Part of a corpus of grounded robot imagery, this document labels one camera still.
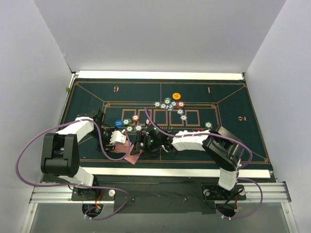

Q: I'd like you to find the red-backed playing card deck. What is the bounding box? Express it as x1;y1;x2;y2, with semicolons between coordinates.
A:
123;141;141;165

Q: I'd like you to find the blue small blind button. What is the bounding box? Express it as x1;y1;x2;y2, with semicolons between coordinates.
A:
114;119;123;128

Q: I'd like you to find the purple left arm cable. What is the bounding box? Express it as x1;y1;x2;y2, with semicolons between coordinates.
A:
15;117;131;220

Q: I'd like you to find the aluminium frame rail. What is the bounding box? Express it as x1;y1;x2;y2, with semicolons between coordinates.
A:
21;182;298;233

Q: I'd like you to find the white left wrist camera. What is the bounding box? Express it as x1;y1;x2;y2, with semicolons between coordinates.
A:
110;131;126;145

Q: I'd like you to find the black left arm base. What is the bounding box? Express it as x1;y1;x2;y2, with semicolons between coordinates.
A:
71;186;115;201

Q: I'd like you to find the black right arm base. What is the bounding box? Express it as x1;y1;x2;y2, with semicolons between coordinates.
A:
201;183;246;201

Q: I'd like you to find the green poker table mat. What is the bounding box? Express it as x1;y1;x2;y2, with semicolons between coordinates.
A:
62;78;273;170

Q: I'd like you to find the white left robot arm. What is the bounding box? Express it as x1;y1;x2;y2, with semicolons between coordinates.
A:
41;110;112;200

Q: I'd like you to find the blue chip mid table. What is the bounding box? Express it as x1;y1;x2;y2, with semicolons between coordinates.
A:
177;109;184;115
180;115;187;121

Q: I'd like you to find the red chip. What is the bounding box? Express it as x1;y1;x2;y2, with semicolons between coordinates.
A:
177;101;185;109

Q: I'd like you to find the green chip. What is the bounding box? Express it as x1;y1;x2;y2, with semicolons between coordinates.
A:
164;98;171;104
205;122;212;129
123;118;132;125
126;126;133;132

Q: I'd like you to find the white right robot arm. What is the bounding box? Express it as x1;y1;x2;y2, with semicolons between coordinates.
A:
130;124;244;199

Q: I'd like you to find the orange dealer button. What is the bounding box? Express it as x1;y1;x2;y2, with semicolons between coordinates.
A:
172;93;181;100

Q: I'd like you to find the red chips position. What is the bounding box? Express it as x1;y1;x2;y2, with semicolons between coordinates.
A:
132;115;139;122

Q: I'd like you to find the blue chip position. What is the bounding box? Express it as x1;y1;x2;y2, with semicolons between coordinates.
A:
135;125;142;132

